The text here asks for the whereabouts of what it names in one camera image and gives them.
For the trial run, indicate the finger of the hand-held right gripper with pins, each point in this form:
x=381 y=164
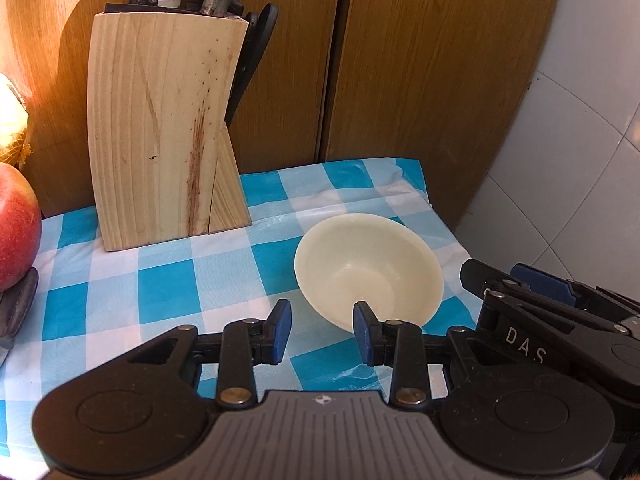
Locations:
x=542 y=282
x=480 y=275

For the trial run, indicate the red apple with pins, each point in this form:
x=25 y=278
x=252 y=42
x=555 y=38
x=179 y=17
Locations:
x=15 y=225

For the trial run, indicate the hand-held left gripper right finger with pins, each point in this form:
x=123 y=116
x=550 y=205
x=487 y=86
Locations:
x=361 y=335

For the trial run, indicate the blue white checkered tablecloth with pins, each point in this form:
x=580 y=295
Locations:
x=150 y=285

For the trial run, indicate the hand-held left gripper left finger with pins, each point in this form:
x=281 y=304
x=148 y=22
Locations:
x=283 y=332

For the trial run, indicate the wooden knife block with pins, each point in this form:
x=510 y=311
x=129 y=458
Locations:
x=160 y=130

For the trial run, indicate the cream plastic bowl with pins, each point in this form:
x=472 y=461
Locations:
x=360 y=260

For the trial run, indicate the wooden cabinet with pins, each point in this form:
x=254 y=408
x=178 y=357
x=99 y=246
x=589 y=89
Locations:
x=400 y=60

